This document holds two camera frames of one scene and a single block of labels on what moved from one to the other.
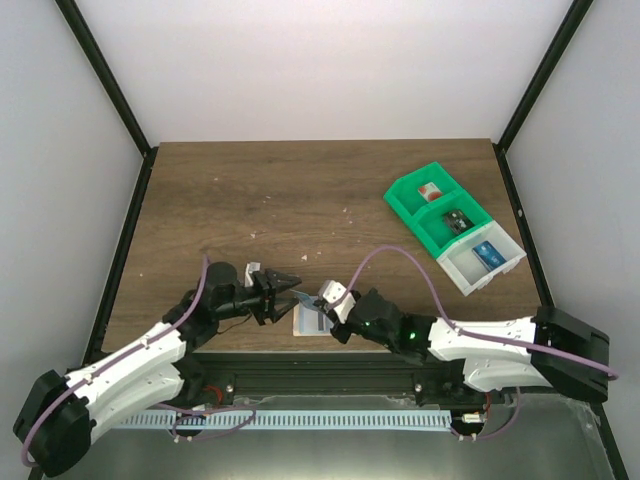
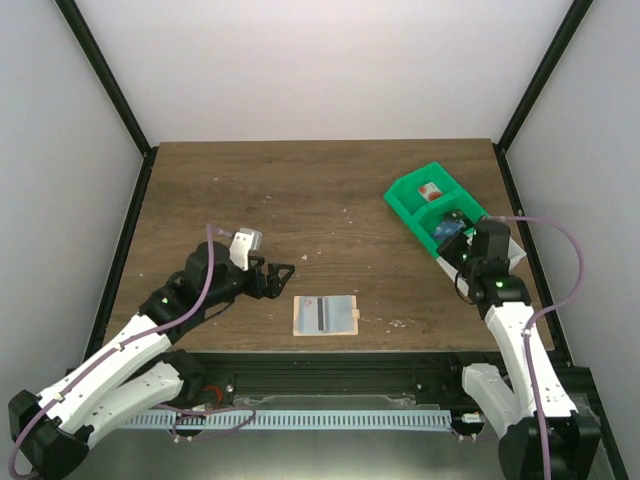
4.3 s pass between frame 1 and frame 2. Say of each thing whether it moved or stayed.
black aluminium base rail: stayed
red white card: stayed
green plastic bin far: stayed
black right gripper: moved
